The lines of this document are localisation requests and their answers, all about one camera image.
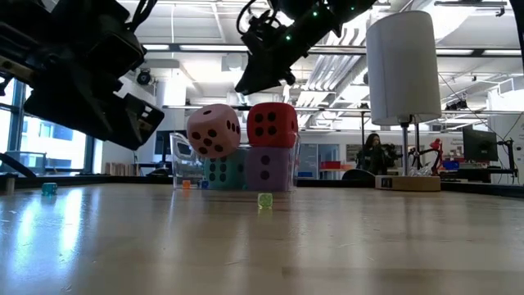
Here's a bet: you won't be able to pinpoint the clear plastic bin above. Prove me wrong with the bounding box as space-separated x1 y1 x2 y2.
170 131 302 193

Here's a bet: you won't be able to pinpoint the large pink foam die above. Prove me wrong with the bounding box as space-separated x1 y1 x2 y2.
187 103 242 160

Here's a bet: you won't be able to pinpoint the red desk lamp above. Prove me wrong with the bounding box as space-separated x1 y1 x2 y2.
409 138 445 175

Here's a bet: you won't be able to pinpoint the large teal foam die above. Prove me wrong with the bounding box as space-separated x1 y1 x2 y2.
203 147 249 191

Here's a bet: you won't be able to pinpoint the white lamp with wooden base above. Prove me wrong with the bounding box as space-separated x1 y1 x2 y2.
365 10 443 193

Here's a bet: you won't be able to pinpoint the large red foam die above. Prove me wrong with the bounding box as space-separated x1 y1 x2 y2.
246 102 299 148

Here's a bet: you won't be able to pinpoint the wooden blocks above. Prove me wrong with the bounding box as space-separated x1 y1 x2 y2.
104 161 140 177

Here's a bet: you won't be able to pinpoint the person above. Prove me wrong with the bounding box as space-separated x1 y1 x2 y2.
355 133 400 177

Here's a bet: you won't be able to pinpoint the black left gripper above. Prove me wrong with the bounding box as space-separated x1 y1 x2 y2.
24 0 165 151

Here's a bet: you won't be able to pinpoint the black monitor on arm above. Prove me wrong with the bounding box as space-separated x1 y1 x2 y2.
462 127 519 178

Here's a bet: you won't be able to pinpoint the large purple foam die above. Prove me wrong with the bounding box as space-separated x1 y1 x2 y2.
245 146 294 193

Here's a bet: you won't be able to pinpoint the black computer monitor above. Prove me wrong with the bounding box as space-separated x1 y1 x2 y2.
147 129 181 177

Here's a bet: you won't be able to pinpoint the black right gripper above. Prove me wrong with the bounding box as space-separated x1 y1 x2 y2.
235 0 343 96

